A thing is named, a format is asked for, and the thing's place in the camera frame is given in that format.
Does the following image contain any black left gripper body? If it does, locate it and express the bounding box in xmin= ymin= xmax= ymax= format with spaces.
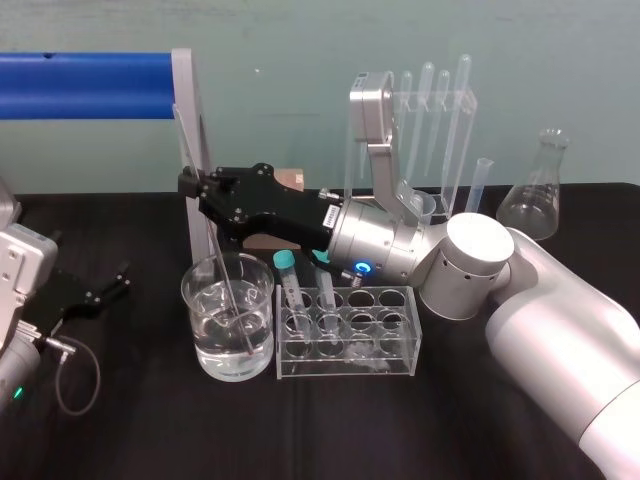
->
xmin=28 ymin=268 xmax=105 ymax=342

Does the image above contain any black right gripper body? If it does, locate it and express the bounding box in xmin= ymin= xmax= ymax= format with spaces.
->
xmin=198 ymin=161 xmax=347 ymax=257

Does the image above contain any clear measuring cylinder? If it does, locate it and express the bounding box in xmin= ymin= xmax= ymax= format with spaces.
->
xmin=469 ymin=157 xmax=494 ymax=219

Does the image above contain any glass thermometer rod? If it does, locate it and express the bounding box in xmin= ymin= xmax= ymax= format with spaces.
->
xmin=172 ymin=104 xmax=254 ymax=357

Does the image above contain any glass beaker with water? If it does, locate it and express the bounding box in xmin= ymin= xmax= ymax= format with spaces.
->
xmin=180 ymin=252 xmax=276 ymax=384

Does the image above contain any clear acrylic test tube rack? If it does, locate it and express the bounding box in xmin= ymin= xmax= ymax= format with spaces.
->
xmin=273 ymin=285 xmax=422 ymax=382

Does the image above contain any blue pipe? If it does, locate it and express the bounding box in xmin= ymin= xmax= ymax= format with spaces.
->
xmin=0 ymin=52 xmax=176 ymax=121

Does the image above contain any clear plastic pipette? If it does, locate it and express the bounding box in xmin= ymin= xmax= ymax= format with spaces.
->
xmin=398 ymin=69 xmax=417 ymax=180
xmin=430 ymin=69 xmax=451 ymax=162
xmin=441 ymin=53 xmax=474 ymax=202
xmin=415 ymin=60 xmax=436 ymax=177

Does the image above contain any grey stand post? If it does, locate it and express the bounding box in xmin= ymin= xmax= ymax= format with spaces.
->
xmin=169 ymin=48 xmax=222 ymax=264

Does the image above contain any plastic tube with teal cap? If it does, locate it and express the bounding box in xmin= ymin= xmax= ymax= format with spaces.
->
xmin=272 ymin=249 xmax=314 ymax=342
xmin=312 ymin=249 xmax=339 ymax=337

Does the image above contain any thin dark gripper cable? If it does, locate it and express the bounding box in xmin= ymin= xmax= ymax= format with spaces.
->
xmin=42 ymin=335 xmax=102 ymax=416

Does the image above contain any black table cloth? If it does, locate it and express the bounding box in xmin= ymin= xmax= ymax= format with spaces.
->
xmin=0 ymin=179 xmax=640 ymax=480

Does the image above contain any glass conical flask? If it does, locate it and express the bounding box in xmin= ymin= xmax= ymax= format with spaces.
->
xmin=495 ymin=128 xmax=571 ymax=241

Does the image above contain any clear acrylic pipette rack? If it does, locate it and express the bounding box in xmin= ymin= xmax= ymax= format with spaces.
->
xmin=343 ymin=87 xmax=477 ymax=219

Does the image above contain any small clear plastic beaker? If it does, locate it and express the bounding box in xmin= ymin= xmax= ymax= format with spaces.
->
xmin=407 ymin=189 xmax=437 ymax=227

